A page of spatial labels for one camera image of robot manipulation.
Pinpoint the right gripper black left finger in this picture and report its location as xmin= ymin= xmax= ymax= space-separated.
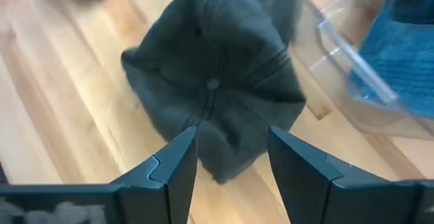
xmin=113 ymin=126 xmax=199 ymax=224

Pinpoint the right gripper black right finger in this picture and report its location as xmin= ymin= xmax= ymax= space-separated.
xmin=267 ymin=126 xmax=423 ymax=224

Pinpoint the charcoal grey baseball cap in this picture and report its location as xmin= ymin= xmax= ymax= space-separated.
xmin=120 ymin=0 xmax=308 ymax=185

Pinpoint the blue denim hat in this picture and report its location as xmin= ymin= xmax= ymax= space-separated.
xmin=350 ymin=0 xmax=434 ymax=120

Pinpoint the clear plastic bin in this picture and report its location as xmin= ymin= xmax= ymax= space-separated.
xmin=309 ymin=0 xmax=434 ymax=141

